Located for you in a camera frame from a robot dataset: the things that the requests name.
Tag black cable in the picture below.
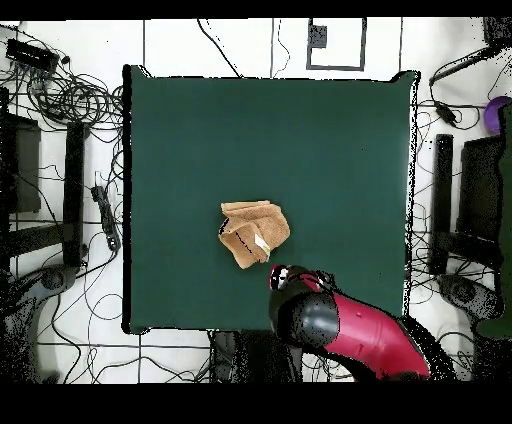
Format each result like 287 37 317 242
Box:
196 18 244 79

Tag tangled black cables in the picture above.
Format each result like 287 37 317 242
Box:
27 69 124 131

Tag black stand bar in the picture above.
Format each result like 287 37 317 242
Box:
428 133 454 276
62 121 86 268

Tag dark green fabric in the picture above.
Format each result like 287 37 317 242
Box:
475 102 512 341

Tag black power strip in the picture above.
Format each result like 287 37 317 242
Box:
90 184 122 252

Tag black rod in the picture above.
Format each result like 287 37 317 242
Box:
428 45 501 87

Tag dark green table cloth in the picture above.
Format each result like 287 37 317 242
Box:
122 64 421 336

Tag black corner box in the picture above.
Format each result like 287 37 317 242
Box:
482 16 512 48

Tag grey stand foot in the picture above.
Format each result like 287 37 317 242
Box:
0 263 79 383
436 273 505 321

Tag dark panel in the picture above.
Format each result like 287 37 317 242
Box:
0 113 42 215
456 135 505 242

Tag black network switch box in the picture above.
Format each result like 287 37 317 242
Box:
5 37 60 73

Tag black power adapter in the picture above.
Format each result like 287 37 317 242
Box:
434 100 459 128

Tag grey square floor frame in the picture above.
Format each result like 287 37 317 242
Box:
306 17 368 72

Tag purple round object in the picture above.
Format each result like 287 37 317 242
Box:
482 95 512 135

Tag tan terry towel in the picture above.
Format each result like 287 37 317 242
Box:
218 200 292 270

